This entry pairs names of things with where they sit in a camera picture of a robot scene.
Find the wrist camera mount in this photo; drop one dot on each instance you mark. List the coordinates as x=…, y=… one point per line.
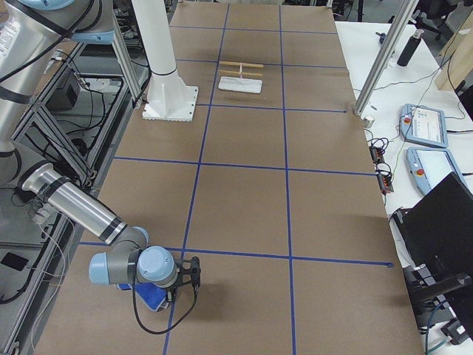
x=188, y=272

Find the near teach pendant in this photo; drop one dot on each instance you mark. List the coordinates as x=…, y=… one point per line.
x=429, y=166

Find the black laptop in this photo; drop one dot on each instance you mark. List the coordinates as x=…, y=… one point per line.
x=437, y=231

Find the teach pendant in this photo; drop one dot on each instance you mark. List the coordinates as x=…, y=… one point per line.
x=429, y=166
x=423, y=125

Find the far teach pendant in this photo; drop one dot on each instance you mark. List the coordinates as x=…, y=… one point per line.
x=423, y=125

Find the aluminium frame post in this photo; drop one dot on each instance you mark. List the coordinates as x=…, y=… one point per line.
x=394, y=33

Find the blue towel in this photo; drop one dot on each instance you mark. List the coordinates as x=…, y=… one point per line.
x=153, y=297

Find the white wooden towel rack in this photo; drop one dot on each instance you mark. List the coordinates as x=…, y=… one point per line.
x=235, y=78

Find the small metal cylinder weight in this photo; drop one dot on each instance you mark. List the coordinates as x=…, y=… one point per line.
x=368, y=121

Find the black usb hub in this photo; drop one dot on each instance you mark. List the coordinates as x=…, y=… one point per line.
x=377, y=154
x=384, y=179

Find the white camera mast with base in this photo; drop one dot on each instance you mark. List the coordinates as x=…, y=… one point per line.
x=168, y=96

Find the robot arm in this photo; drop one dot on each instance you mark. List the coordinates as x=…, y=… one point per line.
x=32, y=31

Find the black water bottle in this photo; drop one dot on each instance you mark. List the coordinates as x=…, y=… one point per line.
x=410, y=48

